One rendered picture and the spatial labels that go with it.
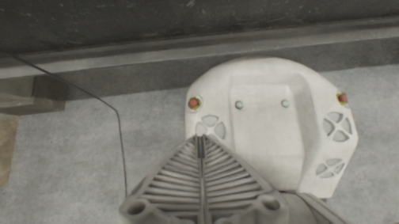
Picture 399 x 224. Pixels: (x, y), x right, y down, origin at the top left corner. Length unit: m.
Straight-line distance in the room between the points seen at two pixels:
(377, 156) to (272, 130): 0.75
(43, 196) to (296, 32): 1.29
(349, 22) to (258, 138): 0.47
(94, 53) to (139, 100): 0.42
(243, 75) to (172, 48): 0.25
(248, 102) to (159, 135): 0.50
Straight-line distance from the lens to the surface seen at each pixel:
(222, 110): 0.48
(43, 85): 1.06
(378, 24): 0.80
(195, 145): 0.16
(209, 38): 0.51
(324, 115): 0.61
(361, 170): 1.19
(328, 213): 0.57
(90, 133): 1.01
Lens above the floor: 0.83
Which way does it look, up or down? 75 degrees down
